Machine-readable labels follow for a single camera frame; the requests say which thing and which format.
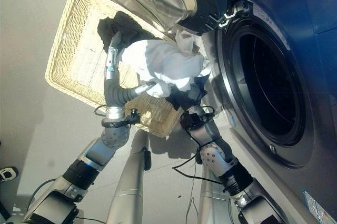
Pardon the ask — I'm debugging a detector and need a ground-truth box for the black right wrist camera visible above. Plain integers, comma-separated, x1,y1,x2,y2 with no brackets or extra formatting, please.
180,112,201,130

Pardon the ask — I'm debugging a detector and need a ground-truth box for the left silver robot leg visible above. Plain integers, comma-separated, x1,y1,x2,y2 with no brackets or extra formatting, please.
106,129,152,224

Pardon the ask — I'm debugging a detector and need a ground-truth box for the silver robot leg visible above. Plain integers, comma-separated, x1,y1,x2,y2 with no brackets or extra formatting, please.
106,129,152,224
196,164,239,224

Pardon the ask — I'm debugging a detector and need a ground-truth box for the white garment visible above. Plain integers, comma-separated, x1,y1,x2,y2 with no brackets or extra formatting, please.
120,30,213,99

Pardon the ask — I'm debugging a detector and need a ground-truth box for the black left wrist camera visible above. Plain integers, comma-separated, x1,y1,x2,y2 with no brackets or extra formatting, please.
125,108,142,126

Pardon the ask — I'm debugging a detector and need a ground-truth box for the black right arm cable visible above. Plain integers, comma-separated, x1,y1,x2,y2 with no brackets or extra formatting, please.
172,141,224,186

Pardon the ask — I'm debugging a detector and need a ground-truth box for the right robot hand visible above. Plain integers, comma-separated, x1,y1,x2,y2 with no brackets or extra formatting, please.
167,74,209,116

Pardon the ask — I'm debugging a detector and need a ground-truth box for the cream wicker laundry basket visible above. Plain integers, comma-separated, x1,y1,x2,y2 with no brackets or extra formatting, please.
45,0,183,138

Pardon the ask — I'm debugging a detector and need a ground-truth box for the person's shoe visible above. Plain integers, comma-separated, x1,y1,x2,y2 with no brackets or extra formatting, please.
0,166,19,182

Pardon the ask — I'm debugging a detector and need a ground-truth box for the right silver robot leg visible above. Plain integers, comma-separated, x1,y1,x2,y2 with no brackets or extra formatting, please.
196,164,239,224

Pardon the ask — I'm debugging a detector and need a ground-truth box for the shiny sticker on washing machine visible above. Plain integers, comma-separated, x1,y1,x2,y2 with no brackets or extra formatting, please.
302,189,326,218

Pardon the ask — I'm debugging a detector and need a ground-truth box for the black garment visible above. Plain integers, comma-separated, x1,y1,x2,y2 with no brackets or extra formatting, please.
97,11,164,54

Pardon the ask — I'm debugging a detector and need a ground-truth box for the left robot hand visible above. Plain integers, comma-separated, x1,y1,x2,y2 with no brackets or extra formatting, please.
103,32,157,121

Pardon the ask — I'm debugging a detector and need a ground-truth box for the dark washing machine drum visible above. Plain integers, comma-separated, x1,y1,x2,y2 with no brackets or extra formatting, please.
231,32,306,143

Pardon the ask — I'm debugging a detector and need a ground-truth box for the blue grey washing machine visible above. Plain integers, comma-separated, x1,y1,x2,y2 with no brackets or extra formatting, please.
201,0,337,224

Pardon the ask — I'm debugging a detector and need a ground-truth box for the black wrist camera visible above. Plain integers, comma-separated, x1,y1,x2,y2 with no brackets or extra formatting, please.
125,108,142,126
180,112,201,130

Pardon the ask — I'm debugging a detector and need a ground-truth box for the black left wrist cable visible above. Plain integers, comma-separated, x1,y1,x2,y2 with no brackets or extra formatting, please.
94,104,109,117

